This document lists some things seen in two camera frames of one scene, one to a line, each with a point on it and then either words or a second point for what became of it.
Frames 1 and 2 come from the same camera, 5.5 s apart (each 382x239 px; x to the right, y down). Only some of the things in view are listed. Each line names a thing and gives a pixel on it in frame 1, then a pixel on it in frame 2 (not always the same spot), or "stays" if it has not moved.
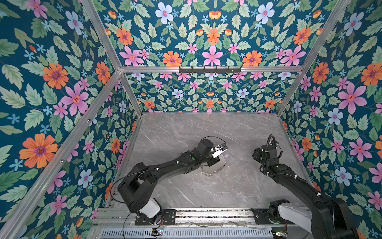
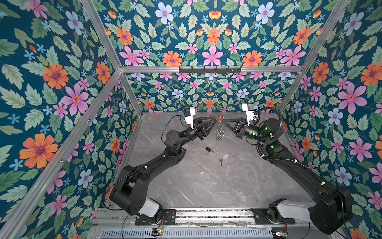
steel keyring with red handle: [211, 174] → [220, 135]
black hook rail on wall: [209, 70] stays
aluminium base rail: [124, 218] stays
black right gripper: [256, 153] → [240, 130]
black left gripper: [214, 161] → [200, 131]
